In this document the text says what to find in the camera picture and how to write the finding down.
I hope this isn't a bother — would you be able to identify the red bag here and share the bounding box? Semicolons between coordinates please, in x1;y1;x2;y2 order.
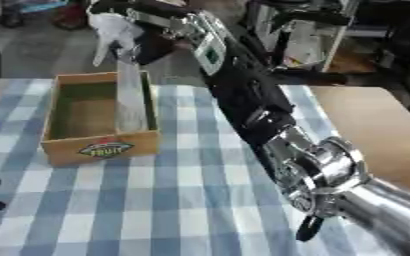
51;1;92;31

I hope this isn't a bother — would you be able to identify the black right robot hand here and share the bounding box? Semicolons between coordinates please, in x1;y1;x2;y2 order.
86;0;200;67

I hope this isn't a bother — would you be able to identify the white shelf frame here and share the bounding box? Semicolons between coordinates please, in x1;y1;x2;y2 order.
252;0;363;73

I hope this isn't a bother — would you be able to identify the tan cardboard box green inside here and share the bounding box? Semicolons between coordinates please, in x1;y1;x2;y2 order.
38;70;162;168

